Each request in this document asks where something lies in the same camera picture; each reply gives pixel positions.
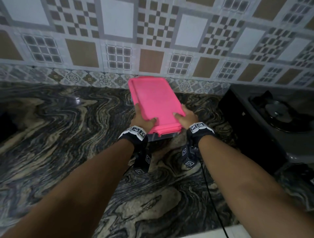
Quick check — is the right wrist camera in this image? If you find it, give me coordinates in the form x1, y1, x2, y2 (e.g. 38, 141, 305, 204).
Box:
181, 144, 200, 169

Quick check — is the black gas stove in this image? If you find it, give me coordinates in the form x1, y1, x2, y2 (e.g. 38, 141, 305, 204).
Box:
218, 84, 314, 173

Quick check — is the black wrist strap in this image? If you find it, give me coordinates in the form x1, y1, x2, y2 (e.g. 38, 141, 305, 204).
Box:
118, 125, 149, 149
186, 122, 216, 148

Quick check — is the person's right forearm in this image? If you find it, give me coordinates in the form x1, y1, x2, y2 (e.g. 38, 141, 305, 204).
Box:
198, 135, 314, 238

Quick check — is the black camera cable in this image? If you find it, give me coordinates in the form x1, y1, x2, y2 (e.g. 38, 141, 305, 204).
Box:
199, 158, 229, 238
123, 163, 135, 176

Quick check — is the black left wrist strap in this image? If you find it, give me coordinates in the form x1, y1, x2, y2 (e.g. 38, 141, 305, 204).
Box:
118, 125, 149, 149

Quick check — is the black right camera cable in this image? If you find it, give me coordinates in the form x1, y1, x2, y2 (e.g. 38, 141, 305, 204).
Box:
199, 158, 229, 238

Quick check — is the person's left hand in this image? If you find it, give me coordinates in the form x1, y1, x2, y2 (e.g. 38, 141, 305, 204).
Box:
130, 103, 158, 134

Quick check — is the person's left forearm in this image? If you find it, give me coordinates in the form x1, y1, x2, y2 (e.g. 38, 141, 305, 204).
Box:
0, 138, 135, 238

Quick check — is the black right wrist strap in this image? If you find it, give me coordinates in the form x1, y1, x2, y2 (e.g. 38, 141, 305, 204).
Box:
186, 122, 216, 148

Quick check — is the pink lidded plastic container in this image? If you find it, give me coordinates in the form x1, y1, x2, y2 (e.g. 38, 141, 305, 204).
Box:
127, 76, 186, 143

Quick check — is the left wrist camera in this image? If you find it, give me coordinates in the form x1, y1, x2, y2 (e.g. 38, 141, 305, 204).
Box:
133, 146, 153, 175

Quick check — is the black left camera cable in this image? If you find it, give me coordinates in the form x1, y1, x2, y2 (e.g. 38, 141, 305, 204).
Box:
123, 163, 135, 176

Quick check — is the person's right hand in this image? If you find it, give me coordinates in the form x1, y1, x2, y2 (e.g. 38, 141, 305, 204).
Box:
173, 104, 200, 131

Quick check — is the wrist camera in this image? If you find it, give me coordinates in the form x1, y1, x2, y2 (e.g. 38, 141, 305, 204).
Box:
181, 144, 200, 169
133, 146, 153, 175

